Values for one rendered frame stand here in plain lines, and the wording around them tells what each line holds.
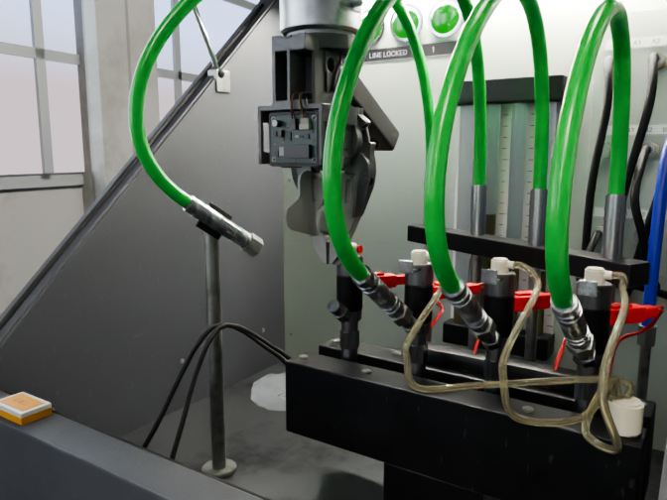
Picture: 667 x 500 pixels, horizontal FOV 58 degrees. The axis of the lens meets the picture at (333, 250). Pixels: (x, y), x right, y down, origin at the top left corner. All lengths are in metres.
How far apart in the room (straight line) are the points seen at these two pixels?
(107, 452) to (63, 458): 0.04
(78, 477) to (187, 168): 0.46
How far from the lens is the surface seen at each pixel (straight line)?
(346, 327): 0.64
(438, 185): 0.41
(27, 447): 0.63
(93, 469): 0.55
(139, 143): 0.61
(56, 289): 0.76
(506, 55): 0.86
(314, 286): 1.01
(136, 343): 0.84
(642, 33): 0.82
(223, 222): 0.64
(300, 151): 0.53
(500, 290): 0.55
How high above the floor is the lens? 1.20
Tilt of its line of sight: 9 degrees down
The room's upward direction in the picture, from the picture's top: straight up
